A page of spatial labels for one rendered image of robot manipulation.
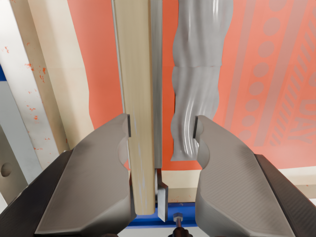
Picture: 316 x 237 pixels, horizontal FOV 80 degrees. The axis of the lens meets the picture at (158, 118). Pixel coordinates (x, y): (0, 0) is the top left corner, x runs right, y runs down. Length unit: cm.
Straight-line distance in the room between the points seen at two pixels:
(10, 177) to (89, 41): 24
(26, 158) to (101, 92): 163
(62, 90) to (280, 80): 34
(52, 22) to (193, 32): 19
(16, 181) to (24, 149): 147
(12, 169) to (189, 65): 32
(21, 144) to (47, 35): 156
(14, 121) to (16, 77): 143
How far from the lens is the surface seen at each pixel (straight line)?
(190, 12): 28
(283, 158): 45
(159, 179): 33
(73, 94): 33
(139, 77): 18
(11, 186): 39
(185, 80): 30
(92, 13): 29
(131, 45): 18
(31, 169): 197
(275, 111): 38
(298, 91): 38
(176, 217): 41
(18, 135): 179
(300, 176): 50
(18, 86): 32
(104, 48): 29
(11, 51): 30
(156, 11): 24
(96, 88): 31
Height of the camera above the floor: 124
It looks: 62 degrees down
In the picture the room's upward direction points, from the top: 177 degrees clockwise
